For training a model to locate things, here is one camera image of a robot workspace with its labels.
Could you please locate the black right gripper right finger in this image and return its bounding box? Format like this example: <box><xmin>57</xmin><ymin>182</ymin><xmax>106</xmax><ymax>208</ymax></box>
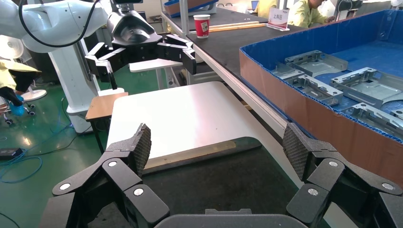
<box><xmin>282</xmin><ymin>123</ymin><xmax>403</xmax><ymax>228</ymax></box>

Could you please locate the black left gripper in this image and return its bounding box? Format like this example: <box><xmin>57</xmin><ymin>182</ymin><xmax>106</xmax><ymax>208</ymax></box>
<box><xmin>85</xmin><ymin>9</ymin><xmax>198</xmax><ymax>91</ymax></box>

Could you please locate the blue rimmed brown crate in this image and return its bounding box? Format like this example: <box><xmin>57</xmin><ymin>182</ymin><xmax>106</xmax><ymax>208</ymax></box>
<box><xmin>163</xmin><ymin>0</ymin><xmax>220</xmax><ymax>19</ymax></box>

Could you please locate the brass mat edge strip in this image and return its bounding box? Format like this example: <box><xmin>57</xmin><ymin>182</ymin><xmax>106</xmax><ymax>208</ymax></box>
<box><xmin>143</xmin><ymin>140</ymin><xmax>237</xmax><ymax>172</ymax></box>

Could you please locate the white sign red lettering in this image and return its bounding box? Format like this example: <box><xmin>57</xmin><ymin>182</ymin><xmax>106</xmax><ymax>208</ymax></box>
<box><xmin>267</xmin><ymin>7</ymin><xmax>290</xmax><ymax>32</ymax></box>

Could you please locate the blue floor cable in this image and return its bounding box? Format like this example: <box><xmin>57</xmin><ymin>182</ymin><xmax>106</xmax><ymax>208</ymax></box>
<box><xmin>0</xmin><ymin>97</ymin><xmax>75</xmax><ymax>185</ymax></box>

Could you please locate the white floor fan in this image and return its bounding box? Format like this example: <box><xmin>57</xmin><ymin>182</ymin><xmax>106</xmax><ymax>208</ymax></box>
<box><xmin>0</xmin><ymin>34</ymin><xmax>48</xmax><ymax>102</ymax></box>

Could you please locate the white robot column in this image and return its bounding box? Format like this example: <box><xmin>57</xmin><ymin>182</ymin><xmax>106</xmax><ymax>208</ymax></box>
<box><xmin>47</xmin><ymin>39</ymin><xmax>126</xmax><ymax>134</ymax></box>

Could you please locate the black power adapter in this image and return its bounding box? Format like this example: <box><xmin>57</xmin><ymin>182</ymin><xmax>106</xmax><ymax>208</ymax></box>
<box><xmin>0</xmin><ymin>148</ymin><xmax>25</xmax><ymax>160</ymax></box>

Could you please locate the person in yellow shirt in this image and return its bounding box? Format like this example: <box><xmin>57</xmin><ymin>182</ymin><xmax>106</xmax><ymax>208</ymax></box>
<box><xmin>287</xmin><ymin>0</ymin><xmax>335</xmax><ymax>29</ymax></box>
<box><xmin>254</xmin><ymin>0</ymin><xmax>278</xmax><ymax>19</ymax></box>

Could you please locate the blue corrugated box orange outside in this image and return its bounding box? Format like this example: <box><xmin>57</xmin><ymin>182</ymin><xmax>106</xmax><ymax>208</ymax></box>
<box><xmin>239</xmin><ymin>9</ymin><xmax>403</xmax><ymax>187</ymax></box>

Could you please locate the small wooden stool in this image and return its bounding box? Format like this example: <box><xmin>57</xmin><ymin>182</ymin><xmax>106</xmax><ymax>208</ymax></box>
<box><xmin>85</xmin><ymin>92</ymin><xmax>129</xmax><ymax>155</ymax></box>

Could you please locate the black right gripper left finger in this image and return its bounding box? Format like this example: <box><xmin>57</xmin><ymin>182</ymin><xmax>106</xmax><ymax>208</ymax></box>
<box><xmin>39</xmin><ymin>123</ymin><xmax>171</xmax><ymax>228</ymax></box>

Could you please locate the small white side table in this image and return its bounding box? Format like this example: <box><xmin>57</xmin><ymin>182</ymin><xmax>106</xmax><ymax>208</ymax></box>
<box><xmin>129</xmin><ymin>58</ymin><xmax>184</xmax><ymax>91</ymax></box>

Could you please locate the black workbench mat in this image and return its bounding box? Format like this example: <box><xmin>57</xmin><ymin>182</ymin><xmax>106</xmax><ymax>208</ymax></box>
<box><xmin>163</xmin><ymin>8</ymin><xmax>306</xmax><ymax>78</ymax></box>

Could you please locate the black table mat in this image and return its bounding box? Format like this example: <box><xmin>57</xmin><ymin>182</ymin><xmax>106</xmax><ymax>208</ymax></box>
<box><xmin>88</xmin><ymin>137</ymin><xmax>303</xmax><ymax>228</ymax></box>

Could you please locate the person wearing blue shoe cover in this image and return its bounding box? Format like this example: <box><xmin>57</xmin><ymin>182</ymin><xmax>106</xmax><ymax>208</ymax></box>
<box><xmin>0</xmin><ymin>59</ymin><xmax>42</xmax><ymax>117</ymax></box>

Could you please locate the office chair wheeled base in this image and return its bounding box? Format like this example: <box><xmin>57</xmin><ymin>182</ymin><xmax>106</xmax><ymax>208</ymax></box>
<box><xmin>2</xmin><ymin>102</ymin><xmax>36</xmax><ymax>126</ymax></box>

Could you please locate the red paper cup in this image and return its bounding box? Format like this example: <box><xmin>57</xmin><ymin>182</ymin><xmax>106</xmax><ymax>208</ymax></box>
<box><xmin>192</xmin><ymin>14</ymin><xmax>211</xmax><ymax>39</ymax></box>

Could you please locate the long wooden slat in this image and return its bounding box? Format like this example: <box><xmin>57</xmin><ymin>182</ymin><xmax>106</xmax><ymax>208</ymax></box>
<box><xmin>209</xmin><ymin>21</ymin><xmax>268</xmax><ymax>32</ymax></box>

